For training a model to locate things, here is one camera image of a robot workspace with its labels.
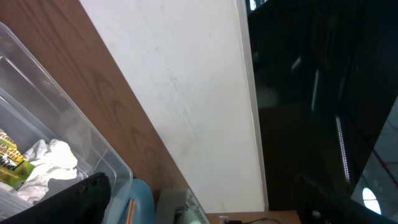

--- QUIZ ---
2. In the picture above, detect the dark monitor screen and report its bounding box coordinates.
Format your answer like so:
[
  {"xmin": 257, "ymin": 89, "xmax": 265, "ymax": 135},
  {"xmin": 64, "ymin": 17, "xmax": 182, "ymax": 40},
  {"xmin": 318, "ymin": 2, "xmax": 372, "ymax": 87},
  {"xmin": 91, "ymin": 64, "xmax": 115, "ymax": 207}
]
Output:
[{"xmin": 246, "ymin": 0, "xmax": 397, "ymax": 222}]

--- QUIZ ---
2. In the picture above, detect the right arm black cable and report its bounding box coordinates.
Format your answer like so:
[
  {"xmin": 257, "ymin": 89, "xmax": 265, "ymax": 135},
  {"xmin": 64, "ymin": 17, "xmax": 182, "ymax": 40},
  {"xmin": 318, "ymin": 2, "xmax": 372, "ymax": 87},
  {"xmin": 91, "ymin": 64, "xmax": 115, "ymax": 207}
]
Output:
[{"xmin": 228, "ymin": 217, "xmax": 282, "ymax": 224}]

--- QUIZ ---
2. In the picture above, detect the wooden chopstick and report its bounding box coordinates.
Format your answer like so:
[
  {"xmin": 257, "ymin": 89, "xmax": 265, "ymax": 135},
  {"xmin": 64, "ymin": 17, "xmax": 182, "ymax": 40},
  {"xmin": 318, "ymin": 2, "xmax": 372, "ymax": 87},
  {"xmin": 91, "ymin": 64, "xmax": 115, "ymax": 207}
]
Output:
[{"xmin": 125, "ymin": 199, "xmax": 136, "ymax": 224}]

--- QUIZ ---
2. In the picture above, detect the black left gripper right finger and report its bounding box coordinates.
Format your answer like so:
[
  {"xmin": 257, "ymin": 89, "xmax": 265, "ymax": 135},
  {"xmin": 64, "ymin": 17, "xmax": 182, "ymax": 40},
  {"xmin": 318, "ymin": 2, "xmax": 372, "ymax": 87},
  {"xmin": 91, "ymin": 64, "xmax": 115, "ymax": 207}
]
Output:
[{"xmin": 292, "ymin": 175, "xmax": 395, "ymax": 224}]

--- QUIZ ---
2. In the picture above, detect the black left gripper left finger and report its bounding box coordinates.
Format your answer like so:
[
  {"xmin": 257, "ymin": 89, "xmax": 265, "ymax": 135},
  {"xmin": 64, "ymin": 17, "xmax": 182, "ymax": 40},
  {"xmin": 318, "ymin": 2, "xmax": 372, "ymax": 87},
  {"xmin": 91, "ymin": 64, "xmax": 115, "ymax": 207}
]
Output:
[{"xmin": 1, "ymin": 172, "xmax": 111, "ymax": 224}]

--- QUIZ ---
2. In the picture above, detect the grey dishwasher rack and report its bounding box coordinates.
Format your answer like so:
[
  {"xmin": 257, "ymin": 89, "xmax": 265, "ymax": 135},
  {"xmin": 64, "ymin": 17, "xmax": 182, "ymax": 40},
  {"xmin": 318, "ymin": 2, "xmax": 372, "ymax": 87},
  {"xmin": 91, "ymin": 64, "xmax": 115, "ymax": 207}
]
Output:
[{"xmin": 155, "ymin": 189, "xmax": 210, "ymax": 224}]

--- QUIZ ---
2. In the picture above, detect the yellow green snack wrapper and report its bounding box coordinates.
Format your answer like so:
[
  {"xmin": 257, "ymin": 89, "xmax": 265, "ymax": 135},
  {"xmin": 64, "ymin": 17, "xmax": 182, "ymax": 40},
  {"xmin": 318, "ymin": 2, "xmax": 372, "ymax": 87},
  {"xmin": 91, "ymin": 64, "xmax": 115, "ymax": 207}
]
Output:
[{"xmin": 1, "ymin": 130, "xmax": 35, "ymax": 190}]

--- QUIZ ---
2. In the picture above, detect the white tissue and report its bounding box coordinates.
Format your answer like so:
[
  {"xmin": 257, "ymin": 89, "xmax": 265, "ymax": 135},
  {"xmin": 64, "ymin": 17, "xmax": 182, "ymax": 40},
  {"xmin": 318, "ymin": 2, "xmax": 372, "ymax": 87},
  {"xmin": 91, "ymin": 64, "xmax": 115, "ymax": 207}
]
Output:
[{"xmin": 16, "ymin": 139, "xmax": 78, "ymax": 204}]

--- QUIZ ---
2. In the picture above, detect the dark blue plate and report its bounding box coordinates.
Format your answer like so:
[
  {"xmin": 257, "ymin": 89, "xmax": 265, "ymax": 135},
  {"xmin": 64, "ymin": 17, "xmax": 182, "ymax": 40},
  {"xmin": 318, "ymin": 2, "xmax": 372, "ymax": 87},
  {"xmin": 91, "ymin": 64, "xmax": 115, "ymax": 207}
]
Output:
[{"xmin": 117, "ymin": 179, "xmax": 155, "ymax": 224}]

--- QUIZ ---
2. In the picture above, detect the clear plastic bin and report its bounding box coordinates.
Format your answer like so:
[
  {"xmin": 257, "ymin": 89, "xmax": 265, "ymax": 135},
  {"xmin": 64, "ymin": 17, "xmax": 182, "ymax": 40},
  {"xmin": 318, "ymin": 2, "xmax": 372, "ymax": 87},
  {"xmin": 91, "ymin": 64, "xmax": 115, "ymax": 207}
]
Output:
[{"xmin": 1, "ymin": 24, "xmax": 132, "ymax": 223}]

